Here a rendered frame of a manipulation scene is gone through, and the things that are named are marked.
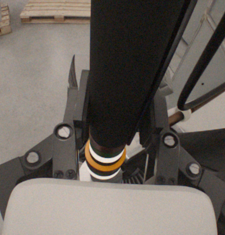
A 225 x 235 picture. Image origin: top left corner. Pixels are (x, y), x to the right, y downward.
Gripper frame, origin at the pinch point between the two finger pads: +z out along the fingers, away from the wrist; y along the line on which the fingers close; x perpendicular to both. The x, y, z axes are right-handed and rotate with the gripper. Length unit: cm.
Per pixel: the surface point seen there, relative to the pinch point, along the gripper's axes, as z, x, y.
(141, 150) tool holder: 1.2, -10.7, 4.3
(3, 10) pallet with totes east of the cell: 257, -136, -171
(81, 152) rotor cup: 4.2, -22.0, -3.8
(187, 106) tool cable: 7.0, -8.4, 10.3
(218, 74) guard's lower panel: 74, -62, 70
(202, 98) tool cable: 9.5, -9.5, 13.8
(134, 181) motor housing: 1.6, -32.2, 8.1
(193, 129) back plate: 16.4, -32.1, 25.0
